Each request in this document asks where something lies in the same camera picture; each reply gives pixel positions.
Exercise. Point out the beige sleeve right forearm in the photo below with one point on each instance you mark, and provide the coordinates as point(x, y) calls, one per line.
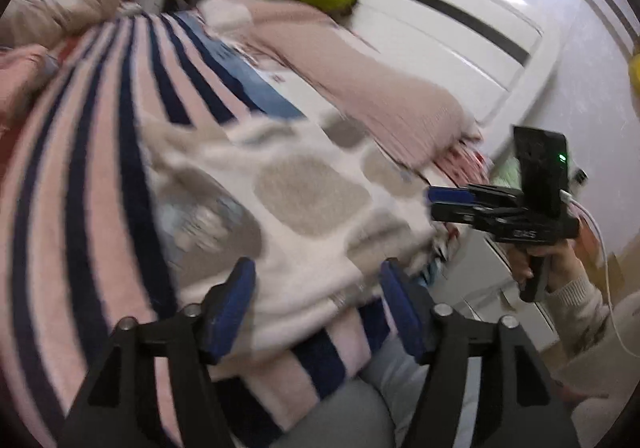
point(579, 314)

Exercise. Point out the person's right hand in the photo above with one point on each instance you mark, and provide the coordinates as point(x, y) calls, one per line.
point(563, 265)

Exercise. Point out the striped pink navy blanket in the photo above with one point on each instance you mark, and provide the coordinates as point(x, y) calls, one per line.
point(79, 246)

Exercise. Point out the rumpled beige grey duvet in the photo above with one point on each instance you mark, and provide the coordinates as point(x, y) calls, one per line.
point(47, 22)

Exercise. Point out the pink ribbed pillow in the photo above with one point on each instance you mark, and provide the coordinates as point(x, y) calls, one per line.
point(412, 119)

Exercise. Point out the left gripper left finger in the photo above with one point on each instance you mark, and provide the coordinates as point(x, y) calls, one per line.
point(117, 404)

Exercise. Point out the white grey spotted pants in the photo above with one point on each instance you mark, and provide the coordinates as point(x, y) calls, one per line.
point(317, 220)

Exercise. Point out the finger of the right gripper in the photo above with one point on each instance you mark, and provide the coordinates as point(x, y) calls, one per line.
point(459, 213)
point(457, 196)

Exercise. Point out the white bed headboard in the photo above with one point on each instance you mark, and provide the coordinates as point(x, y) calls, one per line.
point(495, 56)

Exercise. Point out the folded pink striped clothes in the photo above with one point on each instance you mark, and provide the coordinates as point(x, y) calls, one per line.
point(24, 72)

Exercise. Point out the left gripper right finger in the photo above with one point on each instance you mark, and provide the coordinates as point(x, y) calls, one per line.
point(518, 405)

